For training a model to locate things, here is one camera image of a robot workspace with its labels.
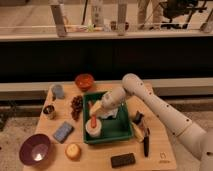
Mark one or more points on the blue-grey cup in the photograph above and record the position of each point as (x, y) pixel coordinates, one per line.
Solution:
(57, 91)

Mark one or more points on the yellow round fruit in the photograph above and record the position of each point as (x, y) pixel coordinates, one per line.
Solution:
(73, 151)

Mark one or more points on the orange bowl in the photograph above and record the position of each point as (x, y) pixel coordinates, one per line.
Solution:
(84, 81)

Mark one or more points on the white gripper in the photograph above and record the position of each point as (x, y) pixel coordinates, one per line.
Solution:
(110, 100)

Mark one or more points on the red pepper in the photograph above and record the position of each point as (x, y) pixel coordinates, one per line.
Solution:
(93, 121)

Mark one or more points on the black rectangular block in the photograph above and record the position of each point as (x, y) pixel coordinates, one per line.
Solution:
(122, 160)

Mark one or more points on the small metal can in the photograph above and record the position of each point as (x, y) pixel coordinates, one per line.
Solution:
(49, 112)

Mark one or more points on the yellow banana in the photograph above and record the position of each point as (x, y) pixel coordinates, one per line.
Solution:
(137, 132)

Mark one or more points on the bunch of dark grapes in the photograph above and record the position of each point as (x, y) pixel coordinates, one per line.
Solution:
(77, 106)

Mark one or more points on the blue sponge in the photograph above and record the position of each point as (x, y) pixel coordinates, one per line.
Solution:
(63, 132)

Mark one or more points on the green plastic tray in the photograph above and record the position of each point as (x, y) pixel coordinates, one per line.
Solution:
(113, 129)

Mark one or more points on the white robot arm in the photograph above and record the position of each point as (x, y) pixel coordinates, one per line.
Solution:
(193, 137)

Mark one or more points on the purple bowl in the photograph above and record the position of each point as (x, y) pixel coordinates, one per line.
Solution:
(34, 149)

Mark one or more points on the black office chair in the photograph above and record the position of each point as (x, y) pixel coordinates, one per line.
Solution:
(176, 8)

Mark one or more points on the black-handled knife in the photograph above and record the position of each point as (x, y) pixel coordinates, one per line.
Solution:
(146, 143)

